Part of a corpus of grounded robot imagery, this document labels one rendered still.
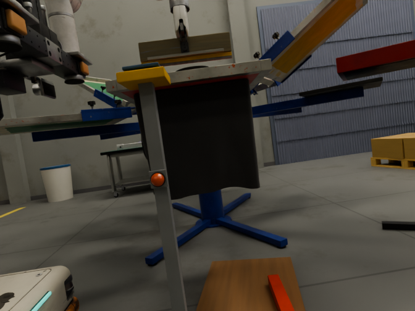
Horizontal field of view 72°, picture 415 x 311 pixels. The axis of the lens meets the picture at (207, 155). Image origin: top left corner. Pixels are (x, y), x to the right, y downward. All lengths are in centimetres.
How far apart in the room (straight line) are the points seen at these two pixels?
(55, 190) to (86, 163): 81
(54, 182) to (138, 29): 314
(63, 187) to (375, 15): 667
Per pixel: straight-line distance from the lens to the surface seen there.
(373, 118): 664
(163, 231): 87
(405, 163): 437
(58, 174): 542
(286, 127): 581
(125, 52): 588
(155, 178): 79
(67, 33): 132
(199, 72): 103
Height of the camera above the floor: 75
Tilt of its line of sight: 4 degrees down
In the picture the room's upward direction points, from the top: 8 degrees counter-clockwise
